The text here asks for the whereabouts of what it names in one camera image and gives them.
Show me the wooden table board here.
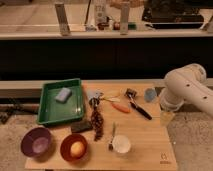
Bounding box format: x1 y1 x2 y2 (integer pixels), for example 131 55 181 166
25 82 177 171

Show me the white carton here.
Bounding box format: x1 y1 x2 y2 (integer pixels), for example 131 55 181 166
93 0 106 25

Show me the black case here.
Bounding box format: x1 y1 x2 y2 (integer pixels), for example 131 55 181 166
142 0 204 29

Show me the yellow lemon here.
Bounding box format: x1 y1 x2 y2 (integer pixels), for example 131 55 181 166
70 141 84 157

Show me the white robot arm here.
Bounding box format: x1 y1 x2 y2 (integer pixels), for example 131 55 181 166
159 63 213 117

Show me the orange carrot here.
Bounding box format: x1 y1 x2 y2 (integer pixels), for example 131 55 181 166
111 102 130 113

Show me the blue sponge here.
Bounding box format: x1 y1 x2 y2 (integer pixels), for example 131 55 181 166
55 88 72 103

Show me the metal fork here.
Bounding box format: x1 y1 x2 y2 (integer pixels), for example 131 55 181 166
108 123 116 151

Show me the white cup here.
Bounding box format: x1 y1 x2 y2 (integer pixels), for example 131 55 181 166
112 135 131 154

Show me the green plastic tray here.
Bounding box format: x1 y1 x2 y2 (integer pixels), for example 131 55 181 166
37 78 85 126

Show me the clear glass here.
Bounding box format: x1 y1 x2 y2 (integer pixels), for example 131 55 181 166
160 111 175 126

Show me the grey post left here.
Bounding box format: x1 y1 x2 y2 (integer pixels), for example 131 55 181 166
55 3 70 36

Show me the dark scrub pad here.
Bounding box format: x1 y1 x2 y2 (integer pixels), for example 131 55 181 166
71 120 92 133

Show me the yellow banana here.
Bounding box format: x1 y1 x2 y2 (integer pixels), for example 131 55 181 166
102 97 120 102

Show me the purple bowl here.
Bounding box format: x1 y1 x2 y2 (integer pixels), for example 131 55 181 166
20 127 52 157

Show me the orange bowl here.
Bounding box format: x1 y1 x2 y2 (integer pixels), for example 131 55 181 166
60 134 87 162

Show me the grey post right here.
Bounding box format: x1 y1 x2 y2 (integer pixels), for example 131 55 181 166
120 2 130 35

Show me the blue cup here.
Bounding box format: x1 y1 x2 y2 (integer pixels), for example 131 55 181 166
144 88 157 102

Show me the grey post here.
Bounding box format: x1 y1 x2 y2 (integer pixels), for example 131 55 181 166
120 2 130 35
55 3 70 36

